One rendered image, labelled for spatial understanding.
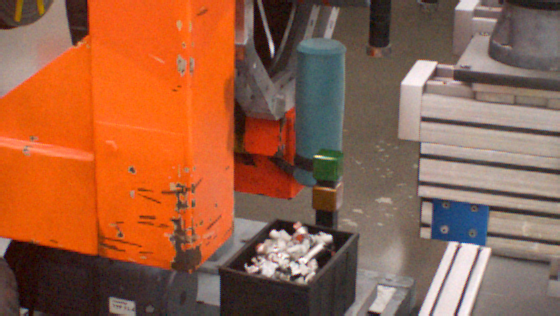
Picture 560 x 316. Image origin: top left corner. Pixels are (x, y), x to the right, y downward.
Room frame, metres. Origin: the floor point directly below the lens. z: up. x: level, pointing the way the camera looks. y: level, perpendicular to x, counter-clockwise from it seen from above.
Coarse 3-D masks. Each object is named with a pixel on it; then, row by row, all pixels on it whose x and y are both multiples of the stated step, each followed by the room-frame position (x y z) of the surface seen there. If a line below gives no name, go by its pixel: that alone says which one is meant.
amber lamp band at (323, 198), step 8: (312, 192) 1.76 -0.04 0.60; (320, 192) 1.76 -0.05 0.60; (328, 192) 1.75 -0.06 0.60; (336, 192) 1.75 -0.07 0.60; (312, 200) 1.76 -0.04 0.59; (320, 200) 1.76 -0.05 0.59; (328, 200) 1.75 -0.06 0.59; (336, 200) 1.75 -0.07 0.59; (320, 208) 1.76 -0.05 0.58; (328, 208) 1.75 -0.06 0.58; (336, 208) 1.76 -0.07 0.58
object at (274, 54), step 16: (256, 0) 2.34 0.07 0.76; (272, 0) 2.49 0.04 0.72; (256, 16) 2.36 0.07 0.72; (272, 16) 2.47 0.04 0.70; (288, 16) 2.46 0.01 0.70; (256, 32) 2.45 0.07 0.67; (272, 32) 2.44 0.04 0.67; (288, 32) 2.44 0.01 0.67; (256, 48) 2.41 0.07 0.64; (272, 48) 2.40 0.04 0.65; (272, 64) 2.36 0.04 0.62
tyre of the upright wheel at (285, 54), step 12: (72, 0) 2.05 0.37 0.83; (84, 0) 2.04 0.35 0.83; (72, 12) 2.06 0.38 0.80; (84, 12) 2.04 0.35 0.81; (300, 12) 2.50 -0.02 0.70; (72, 24) 2.06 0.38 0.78; (84, 24) 2.05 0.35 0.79; (72, 36) 2.07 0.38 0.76; (84, 36) 2.05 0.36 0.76; (288, 36) 2.45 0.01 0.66; (288, 48) 2.44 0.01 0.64; (276, 72) 2.38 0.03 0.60; (240, 108) 2.20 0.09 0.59; (240, 120) 2.20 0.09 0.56
